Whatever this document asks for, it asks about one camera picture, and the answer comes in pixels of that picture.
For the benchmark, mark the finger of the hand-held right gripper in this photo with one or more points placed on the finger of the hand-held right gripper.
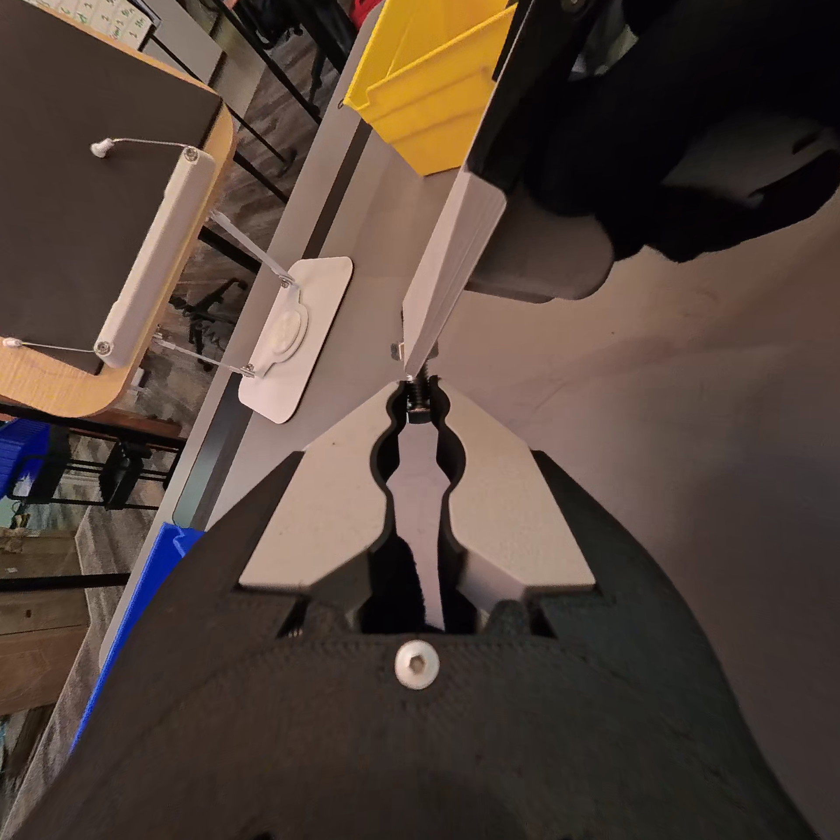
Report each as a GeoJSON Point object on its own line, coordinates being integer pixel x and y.
{"type": "Point", "coordinates": [453, 249]}

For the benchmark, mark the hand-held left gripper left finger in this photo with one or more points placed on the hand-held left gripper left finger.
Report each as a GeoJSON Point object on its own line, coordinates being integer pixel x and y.
{"type": "Point", "coordinates": [315, 518]}

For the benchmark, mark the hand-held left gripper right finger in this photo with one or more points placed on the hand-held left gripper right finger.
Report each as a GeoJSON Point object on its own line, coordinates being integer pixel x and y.
{"type": "Point", "coordinates": [518, 518]}

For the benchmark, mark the yellow storage bin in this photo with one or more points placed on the yellow storage bin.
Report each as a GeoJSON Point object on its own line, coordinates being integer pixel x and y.
{"type": "Point", "coordinates": [426, 111]}

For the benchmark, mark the steel hex bolt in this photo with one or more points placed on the steel hex bolt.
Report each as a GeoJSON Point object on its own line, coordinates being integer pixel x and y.
{"type": "Point", "coordinates": [420, 387]}

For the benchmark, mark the steel hex nut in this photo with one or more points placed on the steel hex nut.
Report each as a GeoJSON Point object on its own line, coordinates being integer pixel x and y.
{"type": "Point", "coordinates": [418, 412]}

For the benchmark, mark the blue storage bin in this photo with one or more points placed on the blue storage bin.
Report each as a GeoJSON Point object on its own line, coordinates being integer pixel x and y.
{"type": "Point", "coordinates": [144, 577]}
{"type": "Point", "coordinates": [23, 453]}

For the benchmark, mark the person's right hand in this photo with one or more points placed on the person's right hand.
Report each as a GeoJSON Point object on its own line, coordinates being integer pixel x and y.
{"type": "Point", "coordinates": [689, 164]}

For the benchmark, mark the white folding stand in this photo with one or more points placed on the white folding stand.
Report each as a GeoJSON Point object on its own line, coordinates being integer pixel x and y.
{"type": "Point", "coordinates": [321, 295]}

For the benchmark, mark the black chair base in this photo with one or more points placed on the black chair base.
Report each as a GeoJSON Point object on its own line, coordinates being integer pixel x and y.
{"type": "Point", "coordinates": [210, 308]}

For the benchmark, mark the whiteboard with handwriting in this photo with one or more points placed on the whiteboard with handwriting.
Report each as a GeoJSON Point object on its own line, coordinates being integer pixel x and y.
{"type": "Point", "coordinates": [111, 16]}

